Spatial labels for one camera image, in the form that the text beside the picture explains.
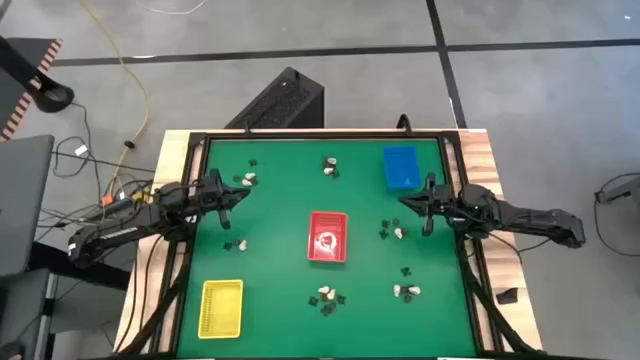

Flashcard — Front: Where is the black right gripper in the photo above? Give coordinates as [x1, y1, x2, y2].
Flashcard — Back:
[398, 172, 459, 237]

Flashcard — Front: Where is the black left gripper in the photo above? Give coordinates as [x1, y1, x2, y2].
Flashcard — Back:
[199, 168, 251, 231]

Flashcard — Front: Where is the blue plastic basket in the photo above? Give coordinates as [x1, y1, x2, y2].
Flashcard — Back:
[382, 145, 422, 192]

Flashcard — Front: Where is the red plastic basket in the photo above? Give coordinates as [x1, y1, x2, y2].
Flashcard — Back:
[306, 211, 349, 264]

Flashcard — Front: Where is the black computer tower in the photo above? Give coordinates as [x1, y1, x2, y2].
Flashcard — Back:
[224, 66, 325, 130]

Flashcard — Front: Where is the yellow plastic basket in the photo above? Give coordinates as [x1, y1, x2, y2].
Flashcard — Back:
[197, 279, 245, 340]

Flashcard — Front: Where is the green table mat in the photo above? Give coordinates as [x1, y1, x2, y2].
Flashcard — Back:
[177, 138, 477, 357]

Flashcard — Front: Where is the black wedge block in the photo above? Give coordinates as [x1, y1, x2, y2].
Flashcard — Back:
[495, 287, 520, 306]

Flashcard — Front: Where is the black beam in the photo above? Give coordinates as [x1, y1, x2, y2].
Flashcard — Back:
[28, 241, 132, 292]

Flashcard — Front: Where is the grey floor device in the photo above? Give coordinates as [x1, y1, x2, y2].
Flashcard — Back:
[594, 175, 640, 205]

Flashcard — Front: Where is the black stand base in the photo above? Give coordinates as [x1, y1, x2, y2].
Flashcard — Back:
[0, 35, 76, 114]

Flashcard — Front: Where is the grey cabinet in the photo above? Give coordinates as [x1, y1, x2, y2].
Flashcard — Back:
[0, 133, 56, 279]

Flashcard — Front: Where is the grey platform striped edge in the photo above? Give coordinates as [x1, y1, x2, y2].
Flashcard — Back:
[0, 38, 64, 142]

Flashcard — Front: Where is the yellow extension cable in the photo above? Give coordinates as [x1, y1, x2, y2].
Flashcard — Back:
[79, 0, 151, 201]

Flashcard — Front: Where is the black floor cable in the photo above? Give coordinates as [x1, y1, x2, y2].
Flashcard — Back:
[52, 102, 156, 179]

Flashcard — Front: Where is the black device cable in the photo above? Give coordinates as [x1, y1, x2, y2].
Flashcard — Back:
[593, 172, 640, 259]

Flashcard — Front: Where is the white floor cable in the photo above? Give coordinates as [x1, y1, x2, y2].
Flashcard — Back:
[133, 0, 209, 16]

